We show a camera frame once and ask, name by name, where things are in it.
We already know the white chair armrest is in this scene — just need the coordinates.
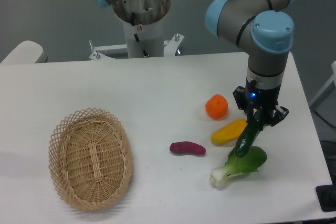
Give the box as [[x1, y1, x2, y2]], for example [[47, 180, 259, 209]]
[[1, 40, 48, 66]]

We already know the orange tangerine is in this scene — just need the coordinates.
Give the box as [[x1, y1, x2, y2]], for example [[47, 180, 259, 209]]
[[205, 94, 228, 120]]

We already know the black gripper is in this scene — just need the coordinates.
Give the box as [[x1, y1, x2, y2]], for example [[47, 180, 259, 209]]
[[233, 80, 289, 131]]

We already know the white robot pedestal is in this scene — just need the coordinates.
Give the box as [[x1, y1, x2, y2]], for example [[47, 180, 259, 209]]
[[112, 0, 171, 44]]

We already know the white metal base frame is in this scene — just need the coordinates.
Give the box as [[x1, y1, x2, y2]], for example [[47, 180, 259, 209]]
[[89, 33, 185, 61]]

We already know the yellow orange mango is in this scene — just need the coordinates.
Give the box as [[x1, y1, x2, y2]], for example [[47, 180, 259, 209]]
[[211, 119, 247, 145]]

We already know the purple sweet potato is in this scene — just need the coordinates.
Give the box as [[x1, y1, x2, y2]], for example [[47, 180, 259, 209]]
[[169, 141, 206, 156]]

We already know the woven wicker basket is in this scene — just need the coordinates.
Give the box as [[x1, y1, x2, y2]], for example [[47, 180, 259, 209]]
[[48, 108, 132, 211]]

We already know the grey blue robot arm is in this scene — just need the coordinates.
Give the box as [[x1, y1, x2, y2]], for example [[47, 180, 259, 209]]
[[93, 0, 295, 130]]

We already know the black device at table edge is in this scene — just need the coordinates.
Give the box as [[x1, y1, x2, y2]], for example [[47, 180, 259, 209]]
[[316, 185, 335, 212]]

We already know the dark green cucumber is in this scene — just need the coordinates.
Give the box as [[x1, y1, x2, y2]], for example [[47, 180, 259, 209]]
[[235, 110, 264, 158]]

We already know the green bok choy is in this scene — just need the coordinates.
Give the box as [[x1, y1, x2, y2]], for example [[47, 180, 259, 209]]
[[209, 146, 267, 188]]

